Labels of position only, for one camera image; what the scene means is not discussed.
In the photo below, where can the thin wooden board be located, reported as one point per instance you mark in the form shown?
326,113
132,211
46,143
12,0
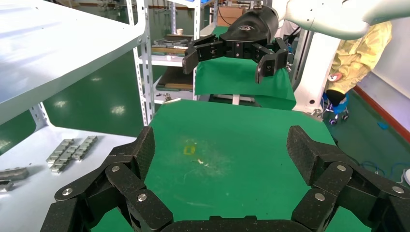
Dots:
168,50

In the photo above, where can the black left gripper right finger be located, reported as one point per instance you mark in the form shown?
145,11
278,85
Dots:
333,182

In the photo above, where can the silver notched metal strip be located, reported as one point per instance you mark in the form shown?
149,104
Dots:
60,150
85,148

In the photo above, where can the white robot torso column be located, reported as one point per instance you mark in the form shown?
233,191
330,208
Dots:
317,70

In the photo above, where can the large green table cloth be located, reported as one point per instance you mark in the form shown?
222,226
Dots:
230,144

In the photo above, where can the person in yellow coat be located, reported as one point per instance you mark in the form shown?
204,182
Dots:
358,57

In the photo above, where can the blue wheeled stool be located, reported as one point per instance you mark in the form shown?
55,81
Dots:
339,109

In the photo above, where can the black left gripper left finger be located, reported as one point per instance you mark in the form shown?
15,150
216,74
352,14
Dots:
128,179

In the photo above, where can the white paper cup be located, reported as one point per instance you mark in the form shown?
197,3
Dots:
179,31

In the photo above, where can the brown cardboard box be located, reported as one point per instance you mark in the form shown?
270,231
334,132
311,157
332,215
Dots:
229,16

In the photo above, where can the red white handheld device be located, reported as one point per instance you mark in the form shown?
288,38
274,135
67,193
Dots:
335,77

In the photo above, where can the small metal parts pile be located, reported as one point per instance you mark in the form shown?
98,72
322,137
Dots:
65,158

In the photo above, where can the small blue floor object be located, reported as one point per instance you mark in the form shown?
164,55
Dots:
382,125

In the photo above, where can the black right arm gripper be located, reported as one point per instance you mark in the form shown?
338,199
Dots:
253,28

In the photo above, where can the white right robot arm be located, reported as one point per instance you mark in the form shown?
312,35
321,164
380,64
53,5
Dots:
336,16

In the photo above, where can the white background storage rack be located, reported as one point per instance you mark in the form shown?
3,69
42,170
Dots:
163,60

